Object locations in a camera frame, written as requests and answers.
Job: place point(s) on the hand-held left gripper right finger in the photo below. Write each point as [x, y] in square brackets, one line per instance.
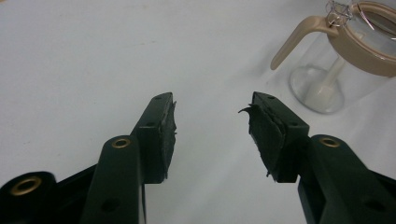
[289, 146]

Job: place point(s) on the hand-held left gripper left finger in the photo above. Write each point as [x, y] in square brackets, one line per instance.
[149, 146]

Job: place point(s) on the white plastic scoop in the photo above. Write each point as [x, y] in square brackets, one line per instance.
[325, 88]

